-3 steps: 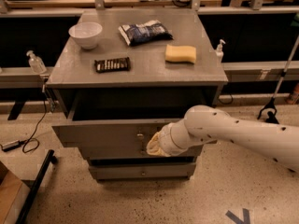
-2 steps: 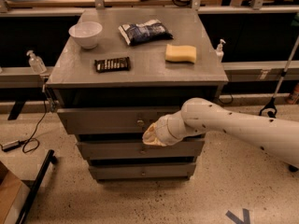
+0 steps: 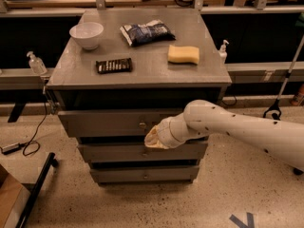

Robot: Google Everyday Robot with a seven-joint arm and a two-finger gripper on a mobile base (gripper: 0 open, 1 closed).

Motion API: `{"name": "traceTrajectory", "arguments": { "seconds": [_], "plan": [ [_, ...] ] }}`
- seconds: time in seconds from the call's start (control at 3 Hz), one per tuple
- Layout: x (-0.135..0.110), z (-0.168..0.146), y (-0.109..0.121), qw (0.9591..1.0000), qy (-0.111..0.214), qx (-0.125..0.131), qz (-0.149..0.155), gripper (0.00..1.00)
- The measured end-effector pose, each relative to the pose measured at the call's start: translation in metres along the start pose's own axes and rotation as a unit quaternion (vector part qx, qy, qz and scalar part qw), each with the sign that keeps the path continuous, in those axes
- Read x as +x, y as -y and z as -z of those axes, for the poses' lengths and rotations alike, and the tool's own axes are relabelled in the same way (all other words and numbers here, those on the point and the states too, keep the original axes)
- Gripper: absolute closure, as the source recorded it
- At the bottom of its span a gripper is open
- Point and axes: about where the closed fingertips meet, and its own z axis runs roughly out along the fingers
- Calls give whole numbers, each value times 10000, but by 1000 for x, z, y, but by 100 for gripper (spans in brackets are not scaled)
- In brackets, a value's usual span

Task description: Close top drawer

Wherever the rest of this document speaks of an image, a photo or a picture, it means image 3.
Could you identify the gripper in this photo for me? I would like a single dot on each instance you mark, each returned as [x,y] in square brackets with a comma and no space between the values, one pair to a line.
[164,132]

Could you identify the grey top drawer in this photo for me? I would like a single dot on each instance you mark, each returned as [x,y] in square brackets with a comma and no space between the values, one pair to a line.
[108,123]

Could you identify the grey drawer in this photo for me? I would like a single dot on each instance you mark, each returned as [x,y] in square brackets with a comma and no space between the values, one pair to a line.
[137,152]
[174,173]
[108,123]

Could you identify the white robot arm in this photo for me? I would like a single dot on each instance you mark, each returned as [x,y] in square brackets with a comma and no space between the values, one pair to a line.
[282,140]

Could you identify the grey bottom drawer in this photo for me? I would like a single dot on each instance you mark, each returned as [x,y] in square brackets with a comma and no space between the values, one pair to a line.
[174,173]

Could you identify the grey middle drawer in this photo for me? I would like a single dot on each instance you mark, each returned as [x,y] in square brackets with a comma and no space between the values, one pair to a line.
[137,152]

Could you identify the grey drawer cabinet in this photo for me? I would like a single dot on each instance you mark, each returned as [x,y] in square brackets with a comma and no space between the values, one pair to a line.
[153,82]

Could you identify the black chocolate bar wrapper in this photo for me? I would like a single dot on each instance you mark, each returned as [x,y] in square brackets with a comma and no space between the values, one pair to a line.
[114,66]

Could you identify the yellow sponge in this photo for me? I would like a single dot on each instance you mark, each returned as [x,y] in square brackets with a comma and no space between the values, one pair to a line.
[182,55]

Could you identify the black floor bar left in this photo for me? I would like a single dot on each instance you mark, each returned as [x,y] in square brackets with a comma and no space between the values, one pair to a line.
[35,190]

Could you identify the blue white snack bag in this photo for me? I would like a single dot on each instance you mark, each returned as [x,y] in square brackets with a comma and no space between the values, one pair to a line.
[141,34]

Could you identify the white pump bottle right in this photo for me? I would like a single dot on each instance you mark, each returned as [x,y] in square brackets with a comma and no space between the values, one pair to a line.
[222,50]

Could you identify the white ceramic bowl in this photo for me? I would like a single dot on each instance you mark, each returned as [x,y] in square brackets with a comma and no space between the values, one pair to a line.
[87,35]

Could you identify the grabber stick tool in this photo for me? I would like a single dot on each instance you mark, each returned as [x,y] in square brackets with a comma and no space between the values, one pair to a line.
[274,109]

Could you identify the clear sanitizer bottle left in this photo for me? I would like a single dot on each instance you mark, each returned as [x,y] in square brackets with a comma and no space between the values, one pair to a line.
[36,64]

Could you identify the orange spray can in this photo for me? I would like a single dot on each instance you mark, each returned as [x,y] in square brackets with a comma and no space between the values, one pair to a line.
[298,97]

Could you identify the cardboard box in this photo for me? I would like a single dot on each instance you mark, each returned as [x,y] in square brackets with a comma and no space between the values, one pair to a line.
[13,199]

